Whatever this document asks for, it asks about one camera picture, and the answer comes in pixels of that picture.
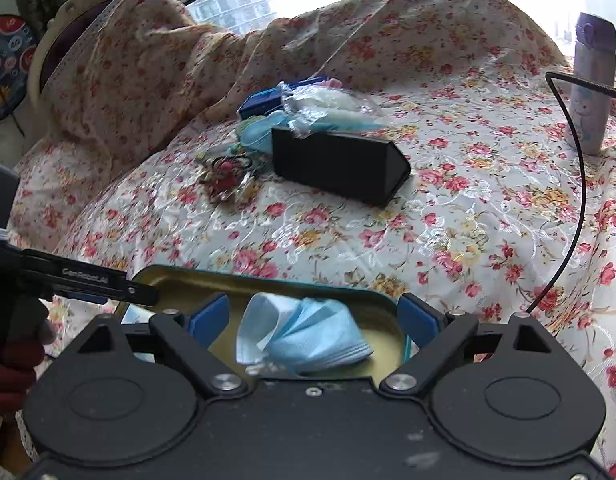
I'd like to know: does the teal metal tin box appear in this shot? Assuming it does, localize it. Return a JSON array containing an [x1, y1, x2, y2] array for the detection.
[[118, 265, 413, 376]]

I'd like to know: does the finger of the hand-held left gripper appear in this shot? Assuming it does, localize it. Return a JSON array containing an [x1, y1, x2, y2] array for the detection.
[[20, 250, 159, 307]]

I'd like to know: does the blue tissue packet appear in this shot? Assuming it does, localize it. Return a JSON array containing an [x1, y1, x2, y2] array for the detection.
[[238, 77, 329, 121]]

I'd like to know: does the red bead keychain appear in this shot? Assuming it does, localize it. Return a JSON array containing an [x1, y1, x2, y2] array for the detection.
[[195, 142, 261, 206]]

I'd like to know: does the black triangular case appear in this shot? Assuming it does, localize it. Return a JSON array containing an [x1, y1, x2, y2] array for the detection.
[[271, 126, 412, 208]]

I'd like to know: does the clear plastic bag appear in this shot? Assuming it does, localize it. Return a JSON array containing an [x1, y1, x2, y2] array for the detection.
[[278, 80, 389, 138]]

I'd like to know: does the person's left hand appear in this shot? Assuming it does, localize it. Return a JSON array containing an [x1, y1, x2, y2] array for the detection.
[[0, 305, 56, 426]]

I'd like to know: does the cream round frame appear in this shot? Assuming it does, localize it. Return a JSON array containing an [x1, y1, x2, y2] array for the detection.
[[26, 0, 138, 111]]

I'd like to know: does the black cable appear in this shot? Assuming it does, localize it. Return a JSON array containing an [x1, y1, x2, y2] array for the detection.
[[525, 71, 616, 317]]

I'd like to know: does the floral cloth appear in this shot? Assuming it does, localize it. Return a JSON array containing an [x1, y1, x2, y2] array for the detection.
[[10, 0, 616, 480]]

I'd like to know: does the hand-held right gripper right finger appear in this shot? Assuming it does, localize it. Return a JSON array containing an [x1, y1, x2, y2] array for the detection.
[[380, 292, 561, 396]]

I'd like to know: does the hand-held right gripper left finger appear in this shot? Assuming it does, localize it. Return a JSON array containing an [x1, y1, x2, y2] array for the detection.
[[78, 292, 249, 400]]

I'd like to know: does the blue face mask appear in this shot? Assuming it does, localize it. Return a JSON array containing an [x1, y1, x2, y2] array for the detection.
[[236, 292, 373, 375]]

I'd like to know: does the colourful round dartboard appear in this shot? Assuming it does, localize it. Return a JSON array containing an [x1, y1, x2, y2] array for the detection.
[[0, 15, 38, 126]]

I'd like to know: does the purple thermos bottle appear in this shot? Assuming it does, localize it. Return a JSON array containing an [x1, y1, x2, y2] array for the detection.
[[565, 11, 616, 157]]

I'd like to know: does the light blue pouch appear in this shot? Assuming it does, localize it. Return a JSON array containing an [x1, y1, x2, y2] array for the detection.
[[238, 112, 289, 153]]

